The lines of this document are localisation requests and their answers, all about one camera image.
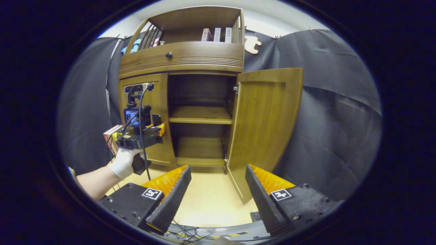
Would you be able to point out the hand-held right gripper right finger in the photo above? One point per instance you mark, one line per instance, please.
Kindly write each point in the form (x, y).
(264, 204)

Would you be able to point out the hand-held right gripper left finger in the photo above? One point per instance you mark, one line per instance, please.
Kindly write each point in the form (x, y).
(172, 200)

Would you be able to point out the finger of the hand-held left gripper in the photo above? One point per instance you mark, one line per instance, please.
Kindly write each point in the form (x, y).
(160, 130)

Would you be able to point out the wooden double-door shoe cabinet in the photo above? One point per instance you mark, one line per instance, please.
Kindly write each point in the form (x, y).
(201, 115)

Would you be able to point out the red and white book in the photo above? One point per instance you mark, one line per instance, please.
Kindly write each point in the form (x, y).
(110, 131)

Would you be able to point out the wooden drawer with black knob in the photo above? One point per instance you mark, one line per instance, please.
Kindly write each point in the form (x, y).
(204, 51)

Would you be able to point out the pink upright book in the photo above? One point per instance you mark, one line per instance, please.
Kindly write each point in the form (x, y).
(206, 34)

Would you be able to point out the black backdrop cloth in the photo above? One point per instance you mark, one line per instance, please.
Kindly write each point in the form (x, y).
(333, 119)

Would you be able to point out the pale upright book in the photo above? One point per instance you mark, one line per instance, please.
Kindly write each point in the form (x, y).
(228, 34)
(217, 34)

